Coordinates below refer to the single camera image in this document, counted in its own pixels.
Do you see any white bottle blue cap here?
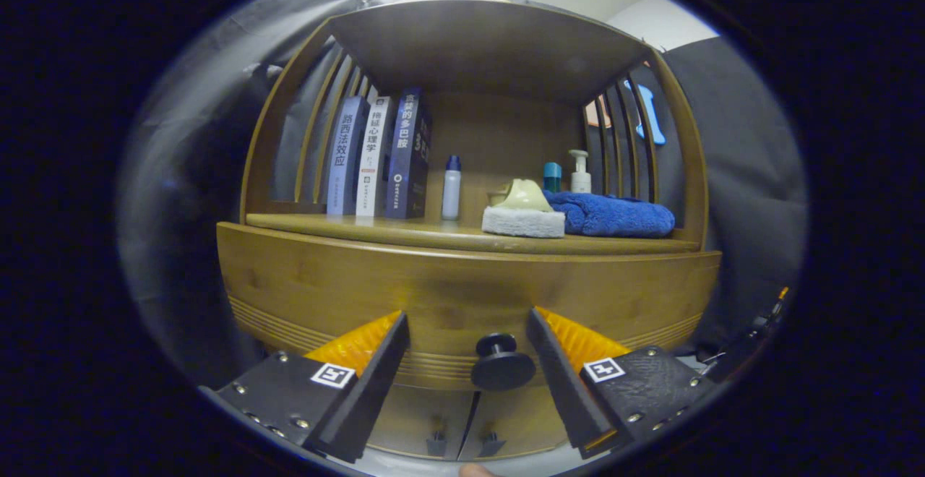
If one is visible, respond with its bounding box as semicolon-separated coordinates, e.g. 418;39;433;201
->
442;155;462;221

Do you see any green handled white sponge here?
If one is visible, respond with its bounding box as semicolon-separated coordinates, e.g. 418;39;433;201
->
481;178;567;239

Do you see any wooden drawer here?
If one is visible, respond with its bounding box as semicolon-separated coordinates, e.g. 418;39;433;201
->
217;222;722;392

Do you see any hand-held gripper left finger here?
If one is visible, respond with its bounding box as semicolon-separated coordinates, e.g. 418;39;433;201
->
199;311;410;465

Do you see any white pump bottle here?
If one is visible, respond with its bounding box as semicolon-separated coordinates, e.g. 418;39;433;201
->
568;149;592;194

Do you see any blue folded towel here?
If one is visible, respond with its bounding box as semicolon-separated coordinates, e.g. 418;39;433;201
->
543;189;676;239

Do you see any wooden cabinet door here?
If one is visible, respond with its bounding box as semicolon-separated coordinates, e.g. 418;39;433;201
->
459;387;572;461
365;384;478;460

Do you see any black floor equipment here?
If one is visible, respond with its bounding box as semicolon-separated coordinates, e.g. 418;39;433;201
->
694;285;790;384

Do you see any dark blue book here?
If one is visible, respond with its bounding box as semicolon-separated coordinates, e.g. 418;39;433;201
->
384;87;433;220

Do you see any wooden countertop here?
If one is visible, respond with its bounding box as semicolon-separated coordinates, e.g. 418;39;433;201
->
246;213;702;256

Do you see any white book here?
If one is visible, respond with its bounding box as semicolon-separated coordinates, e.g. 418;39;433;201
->
356;96;395;218

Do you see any wooden cabinet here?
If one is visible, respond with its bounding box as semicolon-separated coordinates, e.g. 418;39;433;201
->
217;0;723;463

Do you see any black drawer knob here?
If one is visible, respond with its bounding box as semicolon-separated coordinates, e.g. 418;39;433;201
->
471;332;537;392

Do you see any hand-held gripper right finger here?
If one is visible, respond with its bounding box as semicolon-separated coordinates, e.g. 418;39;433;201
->
526;307;718;461

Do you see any light blue book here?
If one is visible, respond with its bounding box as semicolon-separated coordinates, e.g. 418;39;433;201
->
327;95;371;216

